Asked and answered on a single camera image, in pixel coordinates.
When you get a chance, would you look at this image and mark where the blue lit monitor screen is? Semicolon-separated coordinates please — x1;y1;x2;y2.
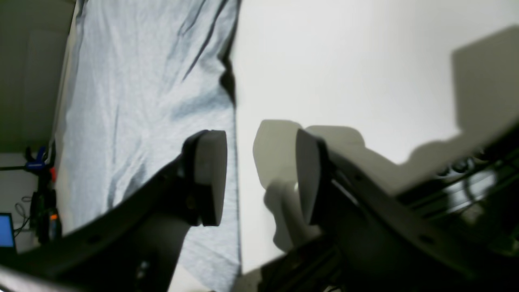
0;213;15;251

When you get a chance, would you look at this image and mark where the top blue red bar clamp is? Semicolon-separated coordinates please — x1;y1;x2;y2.
0;140;57;192

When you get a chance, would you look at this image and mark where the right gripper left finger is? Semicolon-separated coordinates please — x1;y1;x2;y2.
1;131;227;292

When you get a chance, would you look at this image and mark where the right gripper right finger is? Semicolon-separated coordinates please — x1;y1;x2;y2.
257;129;518;292

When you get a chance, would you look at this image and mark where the grey T-shirt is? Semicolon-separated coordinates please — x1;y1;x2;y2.
58;0;241;292

